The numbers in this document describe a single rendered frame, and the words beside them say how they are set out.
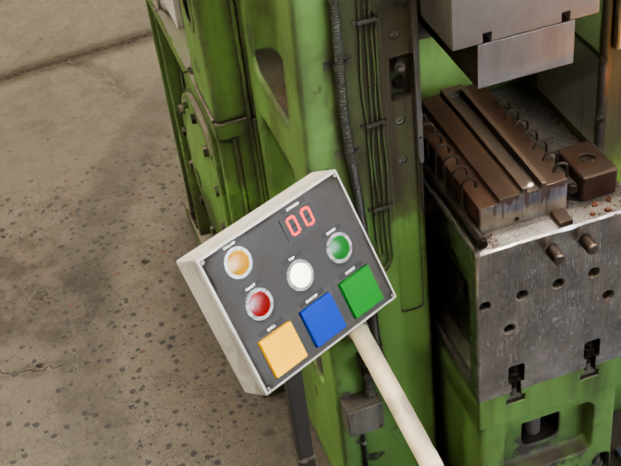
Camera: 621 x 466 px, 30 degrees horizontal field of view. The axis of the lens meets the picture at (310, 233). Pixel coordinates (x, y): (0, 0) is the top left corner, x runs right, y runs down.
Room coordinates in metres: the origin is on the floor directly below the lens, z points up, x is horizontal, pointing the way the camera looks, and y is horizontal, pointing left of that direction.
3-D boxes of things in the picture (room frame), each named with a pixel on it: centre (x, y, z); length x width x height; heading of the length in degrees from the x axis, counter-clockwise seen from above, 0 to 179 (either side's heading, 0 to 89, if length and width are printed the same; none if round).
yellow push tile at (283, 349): (1.49, 0.08, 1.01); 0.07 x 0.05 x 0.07; 129
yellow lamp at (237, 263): (1.55, 0.13, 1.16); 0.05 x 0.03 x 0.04; 104
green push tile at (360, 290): (1.61, -0.08, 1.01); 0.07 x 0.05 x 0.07; 129
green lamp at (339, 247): (1.65, -0.05, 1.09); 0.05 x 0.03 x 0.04; 104
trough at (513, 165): (2.07, -0.42, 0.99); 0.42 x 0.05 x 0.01; 14
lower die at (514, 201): (2.07, -0.40, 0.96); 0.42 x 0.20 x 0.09; 14
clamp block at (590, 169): (1.96, -0.60, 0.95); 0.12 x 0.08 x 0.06; 14
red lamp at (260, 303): (1.52, 0.11, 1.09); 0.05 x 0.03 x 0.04; 104
